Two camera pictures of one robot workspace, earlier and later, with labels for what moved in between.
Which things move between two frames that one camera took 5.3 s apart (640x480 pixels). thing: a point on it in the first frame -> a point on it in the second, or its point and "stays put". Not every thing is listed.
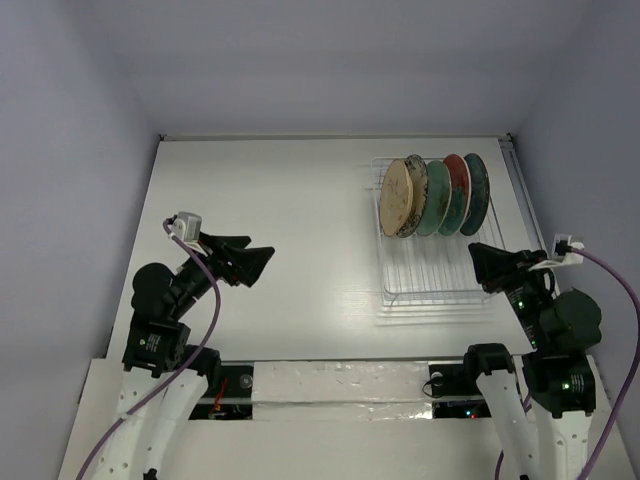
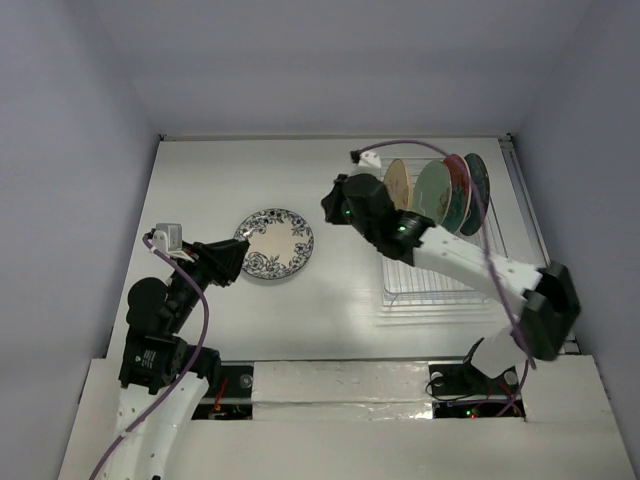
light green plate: (438, 205) stays put
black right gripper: (513, 271) -> (331, 203)
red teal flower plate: (461, 189) stays put
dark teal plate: (480, 194) stays put
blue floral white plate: (420, 190) -> (280, 243)
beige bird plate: (396, 197) stays put
